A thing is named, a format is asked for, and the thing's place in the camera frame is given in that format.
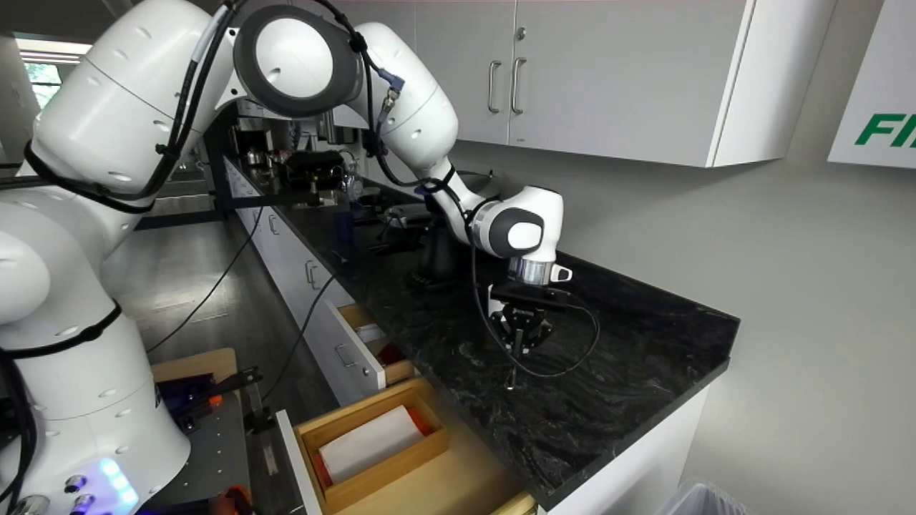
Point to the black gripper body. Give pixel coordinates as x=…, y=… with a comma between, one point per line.
x=525, y=310

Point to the white trash bin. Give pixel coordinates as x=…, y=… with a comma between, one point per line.
x=706, y=503

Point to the white sign green letters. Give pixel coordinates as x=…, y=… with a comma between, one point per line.
x=883, y=104

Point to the white base cabinet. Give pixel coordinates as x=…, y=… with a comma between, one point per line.
x=631, y=467

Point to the grey work table with tools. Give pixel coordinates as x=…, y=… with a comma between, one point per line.
x=203, y=440

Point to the wooden box orange lining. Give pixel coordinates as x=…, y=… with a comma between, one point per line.
x=381, y=474

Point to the large wooden drawer white front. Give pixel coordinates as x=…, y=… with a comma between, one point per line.
x=467, y=476

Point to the white paper sheet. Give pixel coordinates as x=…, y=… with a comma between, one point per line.
x=368, y=445

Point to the black lab equipment cluster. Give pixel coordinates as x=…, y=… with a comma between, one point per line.
x=316, y=161

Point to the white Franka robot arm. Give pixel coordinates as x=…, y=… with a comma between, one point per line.
x=123, y=95

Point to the black gooseneck electric kettle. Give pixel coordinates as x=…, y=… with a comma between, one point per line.
x=434, y=254

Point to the white wall cabinet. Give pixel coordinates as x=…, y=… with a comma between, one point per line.
x=618, y=75

